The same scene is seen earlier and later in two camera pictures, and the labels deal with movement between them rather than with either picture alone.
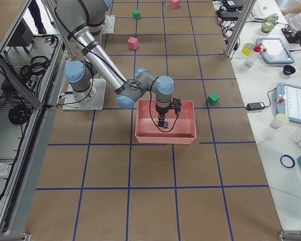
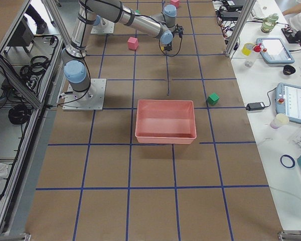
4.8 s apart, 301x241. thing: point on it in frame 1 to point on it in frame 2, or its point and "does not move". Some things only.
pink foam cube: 174,4 does not move
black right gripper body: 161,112 to 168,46
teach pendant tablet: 294,101 does not move
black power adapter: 255,106 does not move
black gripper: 175,104 to 179,29
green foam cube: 212,99 does not move
